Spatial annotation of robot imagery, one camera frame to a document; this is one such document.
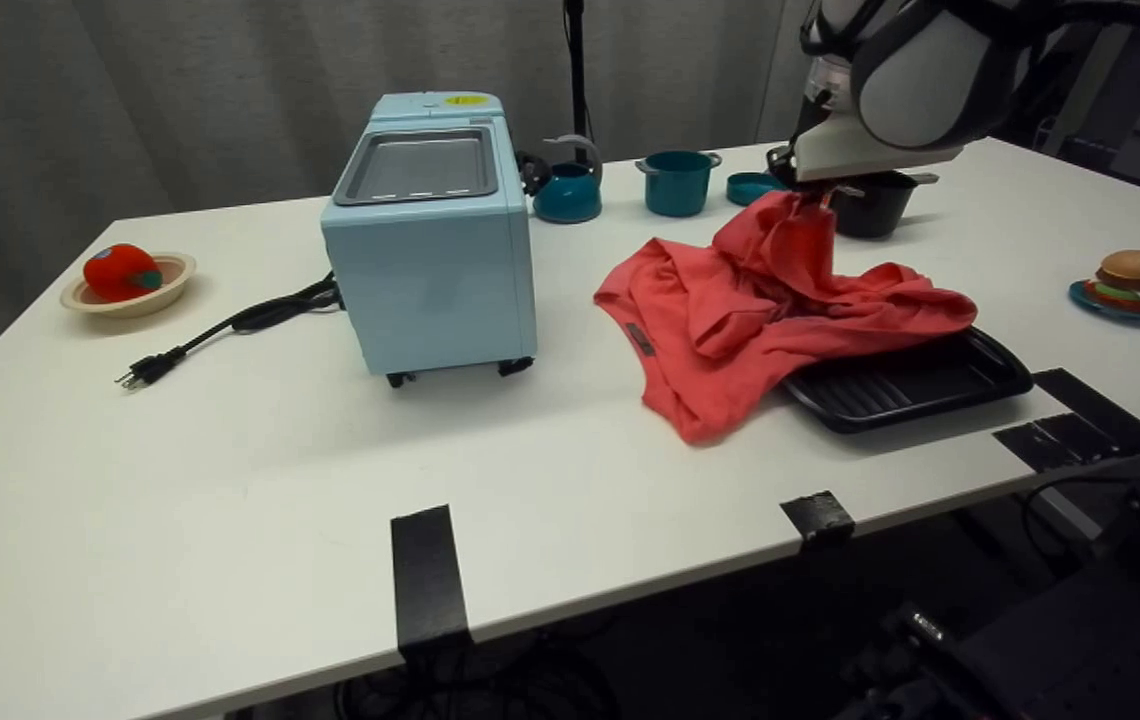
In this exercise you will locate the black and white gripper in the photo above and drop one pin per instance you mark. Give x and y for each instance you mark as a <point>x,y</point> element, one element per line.
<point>830,138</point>

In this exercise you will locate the orange cloth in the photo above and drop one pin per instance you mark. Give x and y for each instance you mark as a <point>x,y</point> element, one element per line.
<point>722,325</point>

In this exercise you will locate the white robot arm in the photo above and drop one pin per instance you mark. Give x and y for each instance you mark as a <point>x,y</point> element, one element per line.
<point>911,83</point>

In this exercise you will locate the black cooking pot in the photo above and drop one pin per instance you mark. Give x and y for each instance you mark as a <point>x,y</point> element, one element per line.
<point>870,204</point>

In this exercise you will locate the teal toy frying pan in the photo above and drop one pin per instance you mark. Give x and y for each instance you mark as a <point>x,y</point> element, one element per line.
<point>751,186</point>

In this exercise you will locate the teal toy pot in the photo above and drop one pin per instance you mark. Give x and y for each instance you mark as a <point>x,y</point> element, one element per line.
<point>677,181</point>

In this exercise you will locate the black grill tray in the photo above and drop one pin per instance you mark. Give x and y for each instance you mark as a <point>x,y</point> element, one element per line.
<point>903,385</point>

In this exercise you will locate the teal toy kettle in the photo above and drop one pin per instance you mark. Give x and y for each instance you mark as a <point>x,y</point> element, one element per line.
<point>561,194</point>

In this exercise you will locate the blue small plate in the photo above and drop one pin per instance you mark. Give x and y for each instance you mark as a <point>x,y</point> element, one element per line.
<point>1087,296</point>

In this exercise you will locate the toy hamburger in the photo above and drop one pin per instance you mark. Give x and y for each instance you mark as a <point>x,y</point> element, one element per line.
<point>1117,277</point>

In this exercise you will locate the black tape square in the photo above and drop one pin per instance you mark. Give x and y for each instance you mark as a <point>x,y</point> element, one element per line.
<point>817,516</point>

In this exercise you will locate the black tape patch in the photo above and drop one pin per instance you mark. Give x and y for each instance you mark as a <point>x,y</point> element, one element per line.
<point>1089,429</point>

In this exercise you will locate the light blue toaster oven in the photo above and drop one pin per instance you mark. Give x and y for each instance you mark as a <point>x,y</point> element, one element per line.
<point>431,237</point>

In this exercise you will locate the black tape strip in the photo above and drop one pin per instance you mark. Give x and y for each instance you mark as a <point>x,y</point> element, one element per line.
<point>424,581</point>

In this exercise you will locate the red toy tomato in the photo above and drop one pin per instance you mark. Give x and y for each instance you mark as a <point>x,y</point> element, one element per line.
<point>123,273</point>

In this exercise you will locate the beige small plate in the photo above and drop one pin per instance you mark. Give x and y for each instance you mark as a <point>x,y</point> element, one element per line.
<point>173,281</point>

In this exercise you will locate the black camera stand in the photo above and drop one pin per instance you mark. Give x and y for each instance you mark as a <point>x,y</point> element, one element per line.
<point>577,72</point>

